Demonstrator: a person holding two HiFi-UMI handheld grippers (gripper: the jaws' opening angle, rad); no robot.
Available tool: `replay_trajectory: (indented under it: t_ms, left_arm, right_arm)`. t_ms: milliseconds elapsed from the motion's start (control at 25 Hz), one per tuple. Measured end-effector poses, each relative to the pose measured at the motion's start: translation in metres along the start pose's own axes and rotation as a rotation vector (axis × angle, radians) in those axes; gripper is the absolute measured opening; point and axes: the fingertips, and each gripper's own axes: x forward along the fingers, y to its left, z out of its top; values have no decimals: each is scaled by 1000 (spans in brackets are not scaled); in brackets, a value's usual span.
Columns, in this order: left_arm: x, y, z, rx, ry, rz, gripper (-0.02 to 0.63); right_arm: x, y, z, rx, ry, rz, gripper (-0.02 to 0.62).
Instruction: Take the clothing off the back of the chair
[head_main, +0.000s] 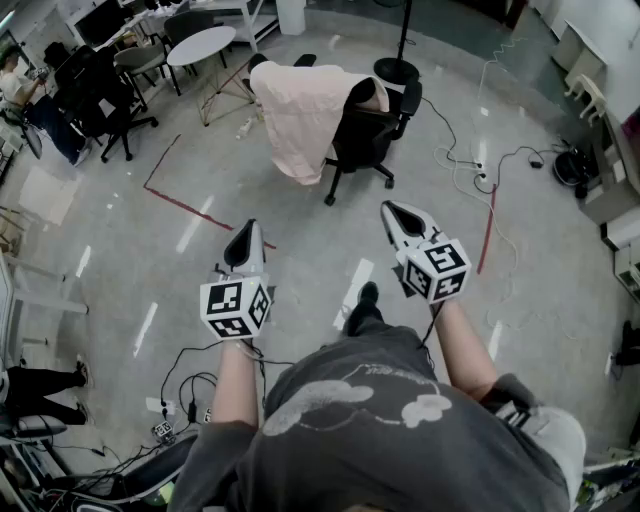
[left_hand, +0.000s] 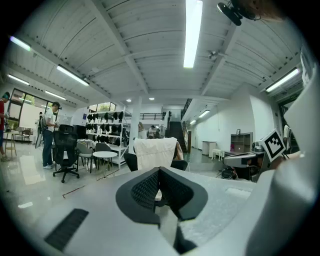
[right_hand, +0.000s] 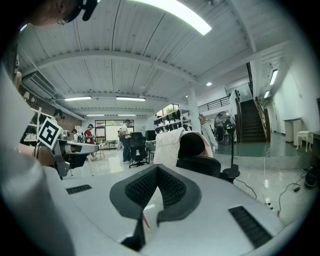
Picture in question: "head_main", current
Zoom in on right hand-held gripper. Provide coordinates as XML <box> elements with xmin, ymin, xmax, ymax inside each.
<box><xmin>380</xmin><ymin>199</ymin><xmax>473</xmax><ymax>305</ymax></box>

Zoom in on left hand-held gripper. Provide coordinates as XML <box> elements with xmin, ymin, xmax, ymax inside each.
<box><xmin>199</xmin><ymin>218</ymin><xmax>277</xmax><ymax>342</ymax></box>

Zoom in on black office chair with armrests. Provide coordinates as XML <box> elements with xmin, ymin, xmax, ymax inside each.
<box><xmin>242</xmin><ymin>52</ymin><xmax>424</xmax><ymax>207</ymax></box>

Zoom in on pale pink clothes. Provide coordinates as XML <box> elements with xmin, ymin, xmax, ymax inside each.
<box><xmin>249</xmin><ymin>60</ymin><xmax>390</xmax><ymax>187</ymax></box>

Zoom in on person's right forearm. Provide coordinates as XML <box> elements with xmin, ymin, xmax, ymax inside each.
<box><xmin>432</xmin><ymin>298</ymin><xmax>500</xmax><ymax>402</ymax></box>

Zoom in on person's left forearm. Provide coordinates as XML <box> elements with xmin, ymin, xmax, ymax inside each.
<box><xmin>212</xmin><ymin>338</ymin><xmax>265</xmax><ymax>427</ymax></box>

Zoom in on black mesh office chair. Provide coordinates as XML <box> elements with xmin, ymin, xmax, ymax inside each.
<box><xmin>52</xmin><ymin>44</ymin><xmax>160</xmax><ymax>164</ymax></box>

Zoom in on dark grey shell chair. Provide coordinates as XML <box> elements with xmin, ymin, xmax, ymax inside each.
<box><xmin>163</xmin><ymin>10</ymin><xmax>229</xmax><ymax>51</ymax></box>

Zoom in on person's dark trouser leg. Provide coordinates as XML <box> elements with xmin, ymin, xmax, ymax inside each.
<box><xmin>342</xmin><ymin>299</ymin><xmax>389</xmax><ymax>346</ymax></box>

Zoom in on black floor fan stand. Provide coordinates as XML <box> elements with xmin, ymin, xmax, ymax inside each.
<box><xmin>373</xmin><ymin>0</ymin><xmax>421</xmax><ymax>84</ymax></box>

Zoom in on round black floor device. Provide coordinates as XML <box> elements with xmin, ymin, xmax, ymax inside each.
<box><xmin>552</xmin><ymin>148</ymin><xmax>600</xmax><ymax>200</ymax></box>

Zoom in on person's grey printed shirt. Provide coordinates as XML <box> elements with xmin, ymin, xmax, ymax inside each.
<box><xmin>167</xmin><ymin>324</ymin><xmax>571</xmax><ymax>512</ymax></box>

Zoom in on black white curved machine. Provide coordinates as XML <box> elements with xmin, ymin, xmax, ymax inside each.
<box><xmin>64</xmin><ymin>432</ymin><xmax>201</xmax><ymax>507</ymax></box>

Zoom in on white waste bin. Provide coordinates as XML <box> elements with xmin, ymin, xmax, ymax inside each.
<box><xmin>275</xmin><ymin>0</ymin><xmax>307</xmax><ymax>36</ymax></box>

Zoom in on white cabinet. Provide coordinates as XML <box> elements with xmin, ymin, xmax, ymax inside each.
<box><xmin>552</xmin><ymin>19</ymin><xmax>609</xmax><ymax>84</ymax></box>

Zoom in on white side table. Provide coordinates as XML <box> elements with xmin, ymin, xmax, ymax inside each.
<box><xmin>214</xmin><ymin>0</ymin><xmax>279</xmax><ymax>54</ymax></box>

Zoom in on black monitor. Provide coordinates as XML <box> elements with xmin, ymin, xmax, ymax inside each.
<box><xmin>79</xmin><ymin>0</ymin><xmax>127</xmax><ymax>46</ymax></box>

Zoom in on long white cable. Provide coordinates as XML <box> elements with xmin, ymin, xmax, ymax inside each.
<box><xmin>432</xmin><ymin>37</ymin><xmax>524</xmax><ymax>281</ymax></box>

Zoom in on long black floor cable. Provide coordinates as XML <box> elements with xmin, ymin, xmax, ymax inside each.
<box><xmin>419</xmin><ymin>97</ymin><xmax>559</xmax><ymax>196</ymax></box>

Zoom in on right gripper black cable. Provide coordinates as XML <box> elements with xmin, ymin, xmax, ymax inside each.
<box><xmin>422</xmin><ymin>299</ymin><xmax>446</xmax><ymax>381</ymax></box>

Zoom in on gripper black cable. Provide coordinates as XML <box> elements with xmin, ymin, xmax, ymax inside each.
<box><xmin>159</xmin><ymin>339</ymin><xmax>296</xmax><ymax>436</ymax></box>
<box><xmin>422</xmin><ymin>299</ymin><xmax>446</xmax><ymax>381</ymax></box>

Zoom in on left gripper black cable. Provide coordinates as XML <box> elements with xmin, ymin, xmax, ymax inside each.
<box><xmin>159</xmin><ymin>339</ymin><xmax>296</xmax><ymax>436</ymax></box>

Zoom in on white desk frame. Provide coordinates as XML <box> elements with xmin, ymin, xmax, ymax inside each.
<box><xmin>0</xmin><ymin>249</ymin><xmax>90</xmax><ymax>361</ymax></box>

